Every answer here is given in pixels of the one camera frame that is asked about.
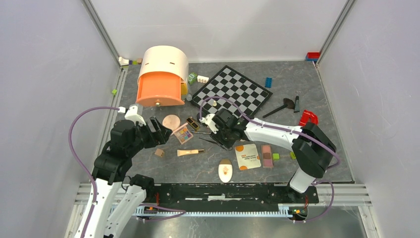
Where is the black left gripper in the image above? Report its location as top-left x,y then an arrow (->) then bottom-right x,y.
127,115 -> 172,156

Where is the wooden handle makeup brush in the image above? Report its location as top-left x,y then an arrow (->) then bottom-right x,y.
177,149 -> 205,157

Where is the black fan brush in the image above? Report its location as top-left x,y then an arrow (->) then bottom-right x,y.
263,98 -> 295,118

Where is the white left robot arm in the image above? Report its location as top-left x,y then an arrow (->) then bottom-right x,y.
75,117 -> 172,238

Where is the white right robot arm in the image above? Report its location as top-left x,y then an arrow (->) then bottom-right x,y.
200,109 -> 339,203

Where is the small wooden cube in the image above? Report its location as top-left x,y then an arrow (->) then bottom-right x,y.
155,149 -> 165,158

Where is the round pink compact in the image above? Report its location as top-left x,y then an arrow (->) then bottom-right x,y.
162,115 -> 181,131

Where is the white orange sachet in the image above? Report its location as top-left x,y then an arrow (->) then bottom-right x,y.
234,144 -> 261,171

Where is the black grey chessboard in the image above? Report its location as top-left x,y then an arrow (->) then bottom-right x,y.
191,65 -> 273,117

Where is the colourful eyeshadow palette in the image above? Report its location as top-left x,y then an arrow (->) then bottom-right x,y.
174,126 -> 193,144

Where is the pink lip pencil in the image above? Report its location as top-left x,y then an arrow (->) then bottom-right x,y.
171,125 -> 186,135

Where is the pink brown blush palette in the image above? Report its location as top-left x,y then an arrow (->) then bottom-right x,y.
261,145 -> 273,168

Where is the white lego brick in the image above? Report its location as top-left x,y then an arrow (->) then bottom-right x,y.
197,75 -> 210,84

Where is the blue lego brick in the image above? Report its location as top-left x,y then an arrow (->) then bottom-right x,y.
264,77 -> 272,88

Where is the white round drawer organizer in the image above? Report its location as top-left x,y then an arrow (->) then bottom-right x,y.
138,46 -> 189,101

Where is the green toy block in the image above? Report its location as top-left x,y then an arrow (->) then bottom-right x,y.
187,72 -> 198,85

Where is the black tube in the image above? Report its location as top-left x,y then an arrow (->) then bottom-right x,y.
294,96 -> 300,113

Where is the red letter D toy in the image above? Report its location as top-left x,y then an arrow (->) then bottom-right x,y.
299,110 -> 318,126

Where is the red blue bricks corner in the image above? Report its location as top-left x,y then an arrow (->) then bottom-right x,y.
305,52 -> 320,62

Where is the black mounting rail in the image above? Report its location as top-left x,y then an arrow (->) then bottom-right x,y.
144,183 -> 319,212

